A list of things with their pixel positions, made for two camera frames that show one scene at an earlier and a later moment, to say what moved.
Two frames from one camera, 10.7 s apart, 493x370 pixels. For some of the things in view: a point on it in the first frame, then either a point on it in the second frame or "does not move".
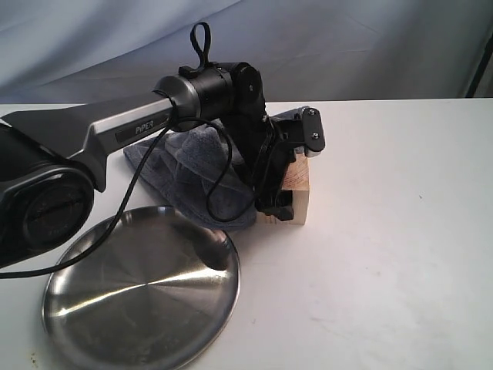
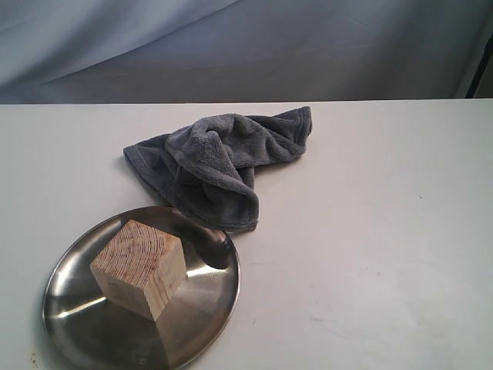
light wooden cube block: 296,180 to 140,269
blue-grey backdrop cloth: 54,52 does not move
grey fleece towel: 195,168 does not move
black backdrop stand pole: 484,60 does not move
